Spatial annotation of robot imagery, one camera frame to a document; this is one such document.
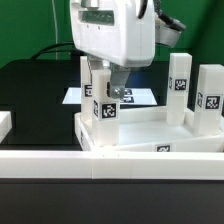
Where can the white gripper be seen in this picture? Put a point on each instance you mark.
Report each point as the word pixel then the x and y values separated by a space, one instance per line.
pixel 119 31

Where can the fiducial marker sheet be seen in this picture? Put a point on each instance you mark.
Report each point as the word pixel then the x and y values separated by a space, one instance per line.
pixel 133 96

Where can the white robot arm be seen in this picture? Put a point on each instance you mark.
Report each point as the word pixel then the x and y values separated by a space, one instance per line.
pixel 167 29

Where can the white front fence bar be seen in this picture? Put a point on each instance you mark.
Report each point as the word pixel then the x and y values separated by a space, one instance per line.
pixel 115 165

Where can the white left fence block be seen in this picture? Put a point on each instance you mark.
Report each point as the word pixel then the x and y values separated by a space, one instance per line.
pixel 5 125

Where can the white desk tabletop tray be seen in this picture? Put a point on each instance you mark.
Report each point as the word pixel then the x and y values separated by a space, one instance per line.
pixel 145 130

